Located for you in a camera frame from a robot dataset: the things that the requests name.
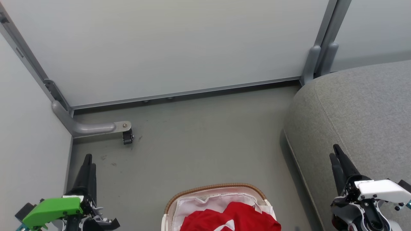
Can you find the grey fabric sofa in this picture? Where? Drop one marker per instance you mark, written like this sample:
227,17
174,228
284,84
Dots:
359,122

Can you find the grey partition corner post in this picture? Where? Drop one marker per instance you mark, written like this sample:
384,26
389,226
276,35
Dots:
29,61

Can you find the short grey partition foot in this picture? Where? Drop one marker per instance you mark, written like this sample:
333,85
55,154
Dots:
311,65
328,59

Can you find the black caster wheel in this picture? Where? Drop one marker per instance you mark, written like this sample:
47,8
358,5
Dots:
127,137

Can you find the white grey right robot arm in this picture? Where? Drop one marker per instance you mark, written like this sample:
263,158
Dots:
353,215

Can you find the grey partition bottom rail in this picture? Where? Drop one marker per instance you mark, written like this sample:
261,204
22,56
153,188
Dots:
186,93

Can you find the grey double partition post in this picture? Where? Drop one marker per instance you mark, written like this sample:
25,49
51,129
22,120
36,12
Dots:
332,29

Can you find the white laundry basket brown rim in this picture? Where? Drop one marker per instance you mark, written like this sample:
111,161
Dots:
175,202

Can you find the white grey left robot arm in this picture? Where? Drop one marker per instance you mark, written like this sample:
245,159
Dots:
96,226

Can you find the white basket liner cloth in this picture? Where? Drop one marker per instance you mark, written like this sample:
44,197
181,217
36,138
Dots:
199,203

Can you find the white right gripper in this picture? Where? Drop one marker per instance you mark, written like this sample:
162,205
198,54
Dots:
379,192

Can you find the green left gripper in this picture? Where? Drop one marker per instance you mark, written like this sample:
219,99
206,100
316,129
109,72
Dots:
51,209

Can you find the long grey partition foot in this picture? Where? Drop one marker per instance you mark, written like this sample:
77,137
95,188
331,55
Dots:
86,128

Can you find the red cloth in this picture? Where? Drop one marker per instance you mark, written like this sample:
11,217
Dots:
231,219

